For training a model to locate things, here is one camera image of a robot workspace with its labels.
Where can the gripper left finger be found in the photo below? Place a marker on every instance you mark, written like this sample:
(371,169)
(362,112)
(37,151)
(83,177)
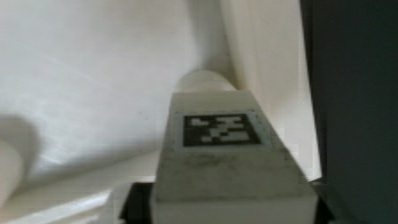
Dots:
(126,209)

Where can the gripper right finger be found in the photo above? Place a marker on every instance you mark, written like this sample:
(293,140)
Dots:
(327,215)

